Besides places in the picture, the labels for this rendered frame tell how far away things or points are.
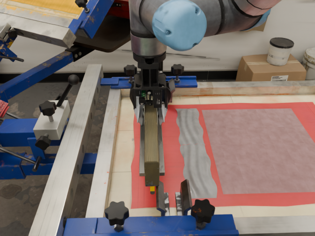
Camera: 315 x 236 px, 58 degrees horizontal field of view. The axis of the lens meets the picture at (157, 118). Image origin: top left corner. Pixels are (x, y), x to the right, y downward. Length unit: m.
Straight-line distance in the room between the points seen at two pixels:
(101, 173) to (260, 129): 0.49
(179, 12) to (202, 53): 2.47
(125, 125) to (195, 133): 0.22
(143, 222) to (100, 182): 0.15
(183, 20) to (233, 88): 0.62
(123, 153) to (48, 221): 0.30
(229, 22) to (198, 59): 2.41
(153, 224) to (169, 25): 0.38
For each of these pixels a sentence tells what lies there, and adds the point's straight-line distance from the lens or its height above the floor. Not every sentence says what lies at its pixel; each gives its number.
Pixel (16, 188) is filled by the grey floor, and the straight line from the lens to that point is 2.14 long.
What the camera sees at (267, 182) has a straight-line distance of 0.77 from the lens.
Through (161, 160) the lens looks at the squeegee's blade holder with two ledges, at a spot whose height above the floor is 1.04.
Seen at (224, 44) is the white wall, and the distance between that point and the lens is 2.92.
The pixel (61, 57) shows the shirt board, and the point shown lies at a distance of 1.43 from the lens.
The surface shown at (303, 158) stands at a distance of 0.87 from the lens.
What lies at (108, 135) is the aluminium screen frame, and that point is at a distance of 0.81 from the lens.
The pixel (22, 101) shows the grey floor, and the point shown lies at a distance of 2.95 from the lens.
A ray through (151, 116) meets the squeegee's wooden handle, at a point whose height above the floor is 1.11.
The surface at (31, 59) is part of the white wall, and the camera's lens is 3.10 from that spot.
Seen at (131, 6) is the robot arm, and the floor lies 1.36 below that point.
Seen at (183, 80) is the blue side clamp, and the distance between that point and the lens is 1.02.
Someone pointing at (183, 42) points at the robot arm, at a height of 1.33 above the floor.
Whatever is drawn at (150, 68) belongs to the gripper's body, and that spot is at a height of 1.24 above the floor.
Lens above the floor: 1.52
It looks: 38 degrees down
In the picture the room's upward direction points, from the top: straight up
